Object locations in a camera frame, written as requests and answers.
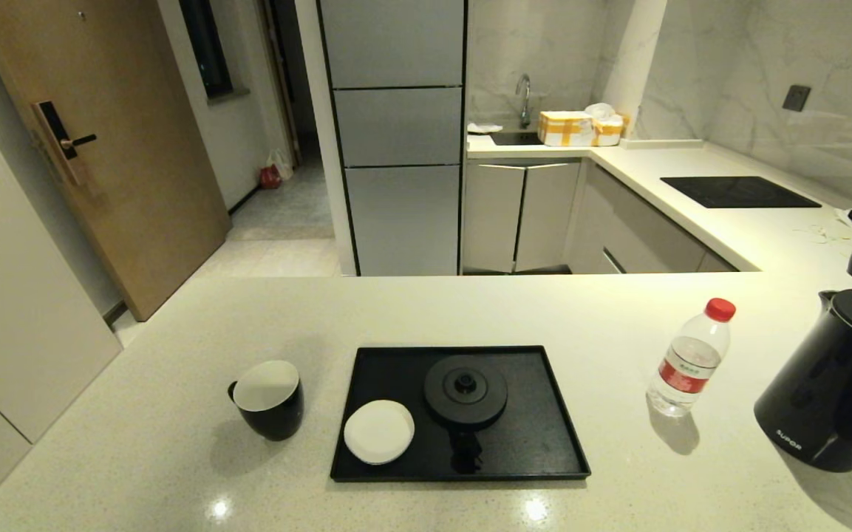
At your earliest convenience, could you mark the clear plastic water bottle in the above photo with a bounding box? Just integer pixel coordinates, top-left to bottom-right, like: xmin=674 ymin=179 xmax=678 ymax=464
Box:
xmin=646 ymin=298 xmax=737 ymax=418

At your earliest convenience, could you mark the black electric kettle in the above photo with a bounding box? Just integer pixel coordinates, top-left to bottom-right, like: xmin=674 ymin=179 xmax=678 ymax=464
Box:
xmin=754 ymin=289 xmax=852 ymax=474

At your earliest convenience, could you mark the black round kettle base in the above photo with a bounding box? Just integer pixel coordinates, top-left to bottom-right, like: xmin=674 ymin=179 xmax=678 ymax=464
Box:
xmin=424 ymin=355 xmax=509 ymax=428

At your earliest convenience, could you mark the grey sink base cabinet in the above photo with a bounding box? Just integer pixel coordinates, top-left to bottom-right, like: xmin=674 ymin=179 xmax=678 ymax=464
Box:
xmin=463 ymin=161 xmax=582 ymax=274

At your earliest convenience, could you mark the tall grey cabinet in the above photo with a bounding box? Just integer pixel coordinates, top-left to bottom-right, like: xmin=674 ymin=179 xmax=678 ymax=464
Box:
xmin=316 ymin=0 xmax=467 ymax=277

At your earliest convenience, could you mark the round white coaster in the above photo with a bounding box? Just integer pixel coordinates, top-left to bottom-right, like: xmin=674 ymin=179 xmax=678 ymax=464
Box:
xmin=343 ymin=400 xmax=415 ymax=466

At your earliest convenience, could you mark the large box with yellow tape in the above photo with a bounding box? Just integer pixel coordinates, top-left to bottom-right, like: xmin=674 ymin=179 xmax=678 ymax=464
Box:
xmin=537 ymin=112 xmax=593 ymax=148

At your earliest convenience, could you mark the chrome sink faucet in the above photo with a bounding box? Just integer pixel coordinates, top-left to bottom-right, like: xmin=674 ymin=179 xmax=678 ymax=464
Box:
xmin=516 ymin=74 xmax=533 ymax=130

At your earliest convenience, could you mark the grey counter drawer cabinet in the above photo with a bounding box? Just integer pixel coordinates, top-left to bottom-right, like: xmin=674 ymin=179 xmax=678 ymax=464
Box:
xmin=566 ymin=163 xmax=738 ymax=275

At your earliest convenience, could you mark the black rectangular tray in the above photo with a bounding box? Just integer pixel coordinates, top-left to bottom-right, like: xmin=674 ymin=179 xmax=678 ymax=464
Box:
xmin=330 ymin=346 xmax=592 ymax=483

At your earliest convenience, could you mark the small box with yellow tape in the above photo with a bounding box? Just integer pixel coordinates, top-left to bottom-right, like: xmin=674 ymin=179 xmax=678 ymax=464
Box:
xmin=591 ymin=115 xmax=630 ymax=147

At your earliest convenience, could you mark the dark window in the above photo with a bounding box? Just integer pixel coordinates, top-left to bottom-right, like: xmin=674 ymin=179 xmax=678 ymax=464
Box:
xmin=178 ymin=0 xmax=235 ymax=100

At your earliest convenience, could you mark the black induction cooktop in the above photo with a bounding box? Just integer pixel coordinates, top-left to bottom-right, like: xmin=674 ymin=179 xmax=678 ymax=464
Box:
xmin=660 ymin=176 xmax=822 ymax=209

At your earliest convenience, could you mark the brown wooden door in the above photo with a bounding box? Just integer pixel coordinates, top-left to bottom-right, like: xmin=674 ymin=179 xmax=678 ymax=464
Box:
xmin=0 ymin=0 xmax=231 ymax=323

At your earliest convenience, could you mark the black electronic door lock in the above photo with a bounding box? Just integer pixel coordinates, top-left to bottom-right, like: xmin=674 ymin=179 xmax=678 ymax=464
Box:
xmin=33 ymin=101 xmax=98 ymax=185

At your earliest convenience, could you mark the white side cabinet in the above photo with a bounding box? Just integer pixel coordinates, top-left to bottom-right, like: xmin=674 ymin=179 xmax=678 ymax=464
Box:
xmin=0 ymin=132 xmax=122 ymax=511

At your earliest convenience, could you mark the black power cord with plug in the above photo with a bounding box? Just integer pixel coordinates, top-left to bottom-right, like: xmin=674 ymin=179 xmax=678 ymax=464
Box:
xmin=451 ymin=427 xmax=487 ymax=474

